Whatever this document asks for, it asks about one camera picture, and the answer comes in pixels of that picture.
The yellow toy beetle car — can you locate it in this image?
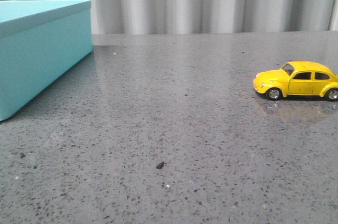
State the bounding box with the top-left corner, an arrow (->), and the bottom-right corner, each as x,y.
253,61 -> 337,101

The light blue plastic box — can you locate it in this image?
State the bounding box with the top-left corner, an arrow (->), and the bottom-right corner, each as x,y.
1,0 -> 92,120

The small black debris piece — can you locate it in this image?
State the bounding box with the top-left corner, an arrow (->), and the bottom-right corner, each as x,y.
156,162 -> 165,169

